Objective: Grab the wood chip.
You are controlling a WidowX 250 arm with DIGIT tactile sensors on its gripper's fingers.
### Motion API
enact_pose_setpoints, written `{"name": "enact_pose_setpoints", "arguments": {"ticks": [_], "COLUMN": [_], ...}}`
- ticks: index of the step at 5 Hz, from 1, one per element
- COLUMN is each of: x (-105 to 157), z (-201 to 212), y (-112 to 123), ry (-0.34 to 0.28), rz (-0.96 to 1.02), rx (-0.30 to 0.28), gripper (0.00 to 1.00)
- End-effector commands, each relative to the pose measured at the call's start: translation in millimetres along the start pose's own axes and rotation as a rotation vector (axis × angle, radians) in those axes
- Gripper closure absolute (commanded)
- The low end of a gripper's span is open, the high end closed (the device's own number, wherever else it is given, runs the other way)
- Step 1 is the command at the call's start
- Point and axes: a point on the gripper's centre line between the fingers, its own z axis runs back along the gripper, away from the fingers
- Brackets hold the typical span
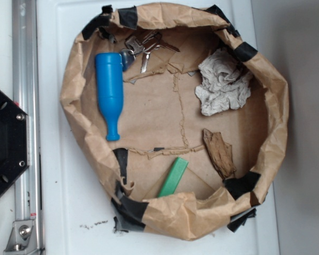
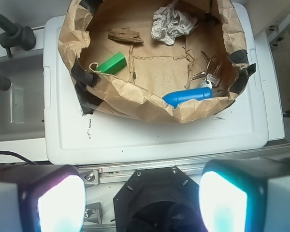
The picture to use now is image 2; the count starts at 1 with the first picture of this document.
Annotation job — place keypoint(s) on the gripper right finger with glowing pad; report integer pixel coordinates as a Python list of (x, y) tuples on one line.
[(246, 195)]

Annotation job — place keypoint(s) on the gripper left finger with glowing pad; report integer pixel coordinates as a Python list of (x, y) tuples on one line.
[(41, 198)]

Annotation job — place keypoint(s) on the brown wood chip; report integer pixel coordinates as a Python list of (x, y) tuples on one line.
[(125, 35)]

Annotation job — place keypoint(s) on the white plastic cutting board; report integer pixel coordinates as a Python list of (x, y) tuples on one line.
[(99, 138)]

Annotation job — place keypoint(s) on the grey sink basin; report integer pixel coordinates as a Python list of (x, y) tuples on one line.
[(22, 106)]

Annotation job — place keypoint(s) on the blue plastic cylinder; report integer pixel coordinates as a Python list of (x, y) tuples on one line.
[(178, 97)]

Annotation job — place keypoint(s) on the brown paper bag tray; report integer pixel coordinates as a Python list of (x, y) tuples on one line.
[(153, 69)]

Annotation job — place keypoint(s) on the black faucet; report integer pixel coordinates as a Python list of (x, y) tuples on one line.
[(14, 35)]

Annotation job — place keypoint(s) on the green rectangular block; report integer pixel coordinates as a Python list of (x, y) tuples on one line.
[(113, 65)]

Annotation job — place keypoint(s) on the crumpled white paper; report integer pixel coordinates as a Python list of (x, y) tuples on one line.
[(170, 23)]

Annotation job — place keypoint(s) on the aluminium extrusion rail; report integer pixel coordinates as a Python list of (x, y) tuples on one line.
[(121, 172)]

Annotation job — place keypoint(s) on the black octagonal mount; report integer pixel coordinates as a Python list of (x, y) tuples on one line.
[(158, 200)]

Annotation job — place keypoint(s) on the silver keys on ring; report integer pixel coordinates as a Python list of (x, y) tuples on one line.
[(210, 74)]

